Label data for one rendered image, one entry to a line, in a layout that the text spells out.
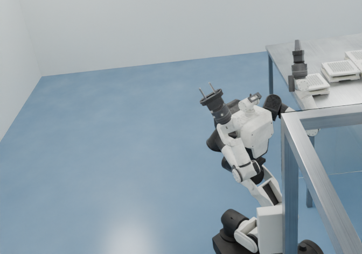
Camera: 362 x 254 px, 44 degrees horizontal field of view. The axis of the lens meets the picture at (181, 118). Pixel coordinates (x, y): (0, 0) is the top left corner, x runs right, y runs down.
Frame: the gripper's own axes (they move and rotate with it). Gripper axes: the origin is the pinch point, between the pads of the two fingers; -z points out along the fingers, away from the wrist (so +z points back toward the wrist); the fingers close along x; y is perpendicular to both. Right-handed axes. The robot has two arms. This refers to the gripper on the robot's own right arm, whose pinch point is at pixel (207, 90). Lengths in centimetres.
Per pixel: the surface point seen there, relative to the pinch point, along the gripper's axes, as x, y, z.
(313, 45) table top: 110, -205, 95
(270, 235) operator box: -10, 34, 68
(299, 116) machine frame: 26, 48, 11
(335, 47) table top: 125, -193, 103
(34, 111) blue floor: -204, -351, 37
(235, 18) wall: 85, -417, 89
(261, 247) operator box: -17, 33, 73
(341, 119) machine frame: 40, 52, 20
